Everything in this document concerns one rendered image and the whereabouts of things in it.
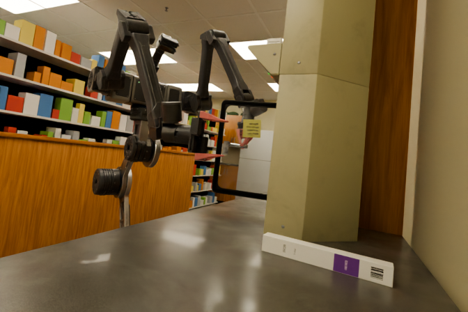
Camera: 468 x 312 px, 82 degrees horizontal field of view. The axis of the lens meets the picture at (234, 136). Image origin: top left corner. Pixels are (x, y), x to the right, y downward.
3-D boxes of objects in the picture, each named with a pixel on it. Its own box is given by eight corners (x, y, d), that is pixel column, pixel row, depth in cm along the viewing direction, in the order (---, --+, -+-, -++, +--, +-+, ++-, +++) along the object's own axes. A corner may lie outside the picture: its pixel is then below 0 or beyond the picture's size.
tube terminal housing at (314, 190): (356, 229, 97) (372, 24, 103) (358, 255, 68) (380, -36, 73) (287, 216, 107) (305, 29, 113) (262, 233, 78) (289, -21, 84)
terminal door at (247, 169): (283, 203, 107) (293, 104, 110) (211, 192, 114) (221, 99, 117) (284, 203, 108) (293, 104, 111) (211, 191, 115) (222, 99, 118)
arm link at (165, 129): (170, 140, 88) (159, 143, 83) (169, 119, 87) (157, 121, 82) (188, 141, 85) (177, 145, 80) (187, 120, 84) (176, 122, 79)
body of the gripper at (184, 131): (197, 117, 77) (175, 115, 80) (192, 152, 76) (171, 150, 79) (208, 120, 83) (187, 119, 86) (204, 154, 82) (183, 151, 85)
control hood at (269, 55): (298, 99, 111) (300, 76, 112) (279, 74, 81) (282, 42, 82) (271, 99, 116) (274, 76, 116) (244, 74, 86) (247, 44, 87)
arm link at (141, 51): (146, 30, 101) (116, 26, 94) (152, 21, 97) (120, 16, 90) (175, 139, 94) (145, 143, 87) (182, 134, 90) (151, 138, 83)
